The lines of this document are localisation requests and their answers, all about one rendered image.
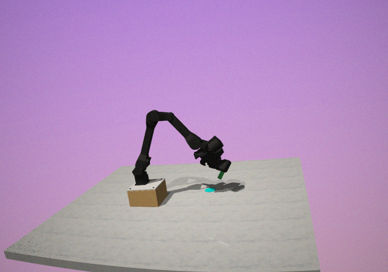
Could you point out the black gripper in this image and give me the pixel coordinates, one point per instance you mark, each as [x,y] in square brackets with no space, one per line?
[214,162]

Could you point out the green rectangular post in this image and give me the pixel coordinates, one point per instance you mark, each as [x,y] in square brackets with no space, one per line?
[220,175]

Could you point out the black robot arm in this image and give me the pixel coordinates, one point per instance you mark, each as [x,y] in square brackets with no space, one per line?
[214,145]

